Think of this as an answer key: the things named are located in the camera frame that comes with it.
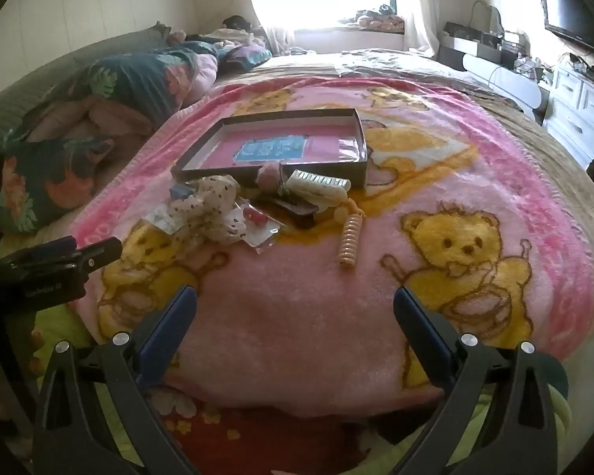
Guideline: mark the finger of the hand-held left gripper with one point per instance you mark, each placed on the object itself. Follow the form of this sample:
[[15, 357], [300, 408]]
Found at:
[[101, 253], [54, 247]]

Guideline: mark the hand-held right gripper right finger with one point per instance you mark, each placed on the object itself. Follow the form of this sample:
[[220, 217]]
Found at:
[[423, 331]]

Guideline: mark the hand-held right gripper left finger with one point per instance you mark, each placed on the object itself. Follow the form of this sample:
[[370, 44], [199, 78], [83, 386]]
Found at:
[[171, 326]]

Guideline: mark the white earring card packet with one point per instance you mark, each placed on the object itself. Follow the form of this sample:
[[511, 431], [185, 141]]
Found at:
[[161, 220]]

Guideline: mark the white polka dot scrunchie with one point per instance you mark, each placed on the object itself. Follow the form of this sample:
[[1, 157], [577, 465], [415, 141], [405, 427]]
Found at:
[[213, 203]]

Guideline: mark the clear red earring packet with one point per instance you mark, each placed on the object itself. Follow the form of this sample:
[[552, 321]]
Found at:
[[257, 222]]

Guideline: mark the dark shallow cardboard box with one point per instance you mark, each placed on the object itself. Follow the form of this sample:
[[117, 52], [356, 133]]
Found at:
[[227, 143]]

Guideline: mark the small blue box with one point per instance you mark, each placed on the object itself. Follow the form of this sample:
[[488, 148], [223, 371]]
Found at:
[[180, 193]]

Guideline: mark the green floral bedsheet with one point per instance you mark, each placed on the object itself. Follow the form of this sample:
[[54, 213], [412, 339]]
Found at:
[[213, 420]]

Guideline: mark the pink bear printed blanket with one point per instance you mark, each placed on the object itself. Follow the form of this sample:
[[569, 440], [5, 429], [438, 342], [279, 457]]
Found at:
[[287, 307]]

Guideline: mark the black hair clip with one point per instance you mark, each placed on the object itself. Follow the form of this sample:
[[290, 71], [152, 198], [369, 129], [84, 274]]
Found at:
[[302, 215]]

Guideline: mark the grey padded headboard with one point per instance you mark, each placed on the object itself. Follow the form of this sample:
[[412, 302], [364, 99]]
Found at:
[[54, 69]]

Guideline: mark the dark floral quilt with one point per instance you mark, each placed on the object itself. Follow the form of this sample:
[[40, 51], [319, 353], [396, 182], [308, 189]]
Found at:
[[128, 74]]

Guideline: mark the cream hair claw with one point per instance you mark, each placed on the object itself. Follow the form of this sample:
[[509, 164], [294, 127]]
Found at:
[[317, 180]]

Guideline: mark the purple pillow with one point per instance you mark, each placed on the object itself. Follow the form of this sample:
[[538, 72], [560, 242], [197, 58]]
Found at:
[[247, 54]]

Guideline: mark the dark cloth bundle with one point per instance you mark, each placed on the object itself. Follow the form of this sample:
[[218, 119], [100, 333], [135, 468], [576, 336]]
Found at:
[[235, 22]]

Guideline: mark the white dresser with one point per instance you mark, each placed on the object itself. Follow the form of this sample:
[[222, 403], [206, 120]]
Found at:
[[579, 104]]

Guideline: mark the white curtain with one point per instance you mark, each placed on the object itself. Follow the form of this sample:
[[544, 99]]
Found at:
[[420, 5], [272, 10]]

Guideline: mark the pile of clothes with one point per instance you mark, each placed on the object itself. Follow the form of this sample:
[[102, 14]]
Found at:
[[376, 20]]

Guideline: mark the black flat television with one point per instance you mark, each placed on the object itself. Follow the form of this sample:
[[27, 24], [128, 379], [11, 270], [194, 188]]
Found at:
[[574, 10]]

